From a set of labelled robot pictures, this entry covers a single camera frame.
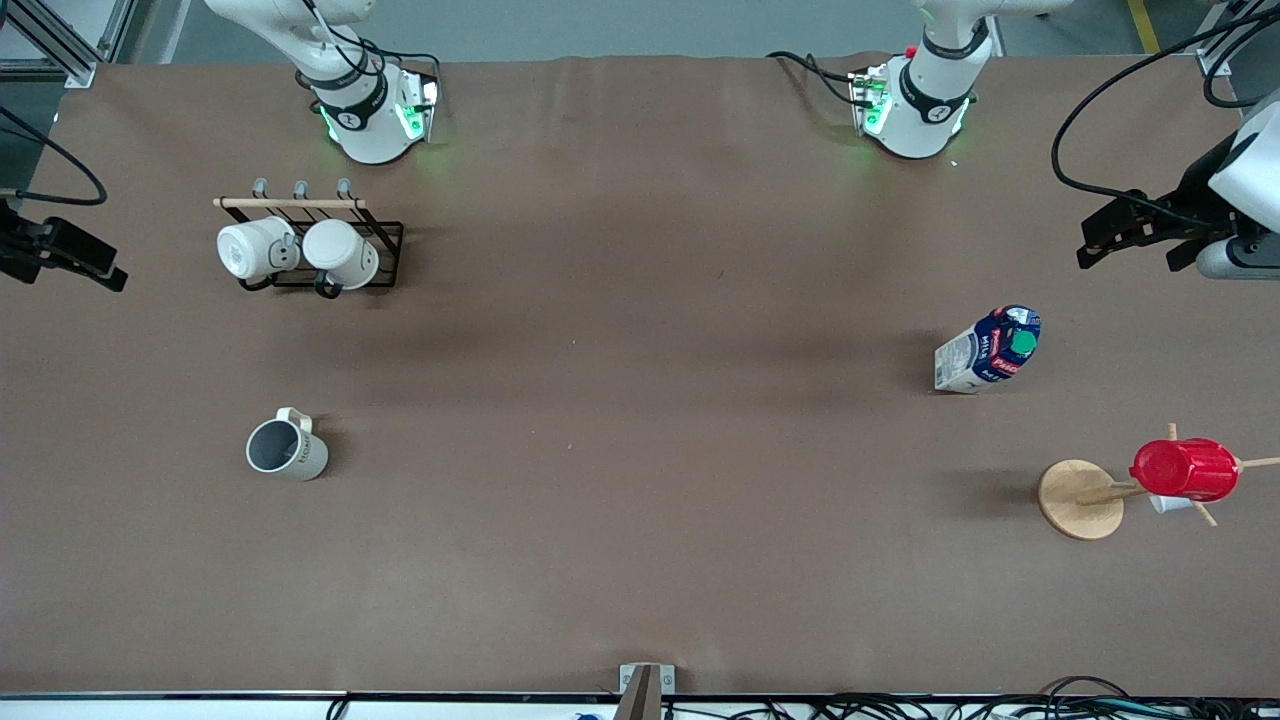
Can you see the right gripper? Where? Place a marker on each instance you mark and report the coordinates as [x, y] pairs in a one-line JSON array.
[[14, 252]]

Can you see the brown paper table cover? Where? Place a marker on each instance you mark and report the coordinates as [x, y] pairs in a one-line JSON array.
[[640, 500]]

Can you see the small white cup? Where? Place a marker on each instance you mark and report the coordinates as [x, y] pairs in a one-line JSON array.
[[1165, 504]]

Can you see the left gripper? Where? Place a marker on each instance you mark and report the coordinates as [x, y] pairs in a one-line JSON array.
[[1192, 207]]

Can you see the wooden mug tree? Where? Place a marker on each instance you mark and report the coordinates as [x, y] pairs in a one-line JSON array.
[[1075, 500]]

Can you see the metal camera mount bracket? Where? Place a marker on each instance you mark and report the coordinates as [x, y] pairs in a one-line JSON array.
[[640, 690]]

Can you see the aluminium frame profile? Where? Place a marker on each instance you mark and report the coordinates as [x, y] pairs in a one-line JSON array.
[[60, 50], [1225, 50]]

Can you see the red plastic cup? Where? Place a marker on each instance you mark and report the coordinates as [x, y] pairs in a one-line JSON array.
[[1185, 470]]

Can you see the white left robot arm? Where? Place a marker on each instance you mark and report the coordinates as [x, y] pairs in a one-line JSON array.
[[930, 100]]

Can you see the grey ceramic mug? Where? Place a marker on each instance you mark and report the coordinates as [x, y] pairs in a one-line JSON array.
[[290, 455]]

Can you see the blue white milk carton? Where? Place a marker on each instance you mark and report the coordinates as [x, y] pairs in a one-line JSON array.
[[985, 355]]

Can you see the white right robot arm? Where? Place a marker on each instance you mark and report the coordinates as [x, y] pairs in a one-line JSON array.
[[360, 120]]

